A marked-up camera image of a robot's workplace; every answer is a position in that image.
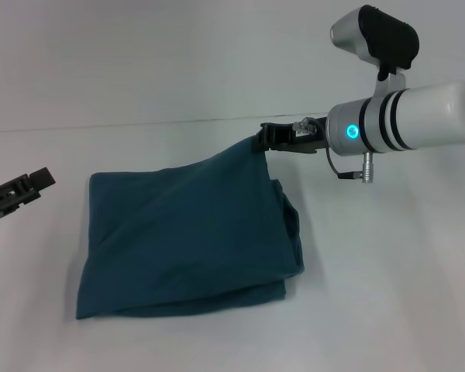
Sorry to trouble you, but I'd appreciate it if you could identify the right arm cable with connector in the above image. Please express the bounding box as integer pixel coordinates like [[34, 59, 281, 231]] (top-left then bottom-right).
[[292, 117, 376, 184]]

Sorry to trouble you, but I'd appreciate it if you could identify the teal blue t-shirt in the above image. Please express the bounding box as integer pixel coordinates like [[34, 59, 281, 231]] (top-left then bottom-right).
[[75, 134, 306, 321]]

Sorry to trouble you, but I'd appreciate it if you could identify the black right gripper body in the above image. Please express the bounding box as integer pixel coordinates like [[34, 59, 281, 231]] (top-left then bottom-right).
[[274, 115, 330, 156]]

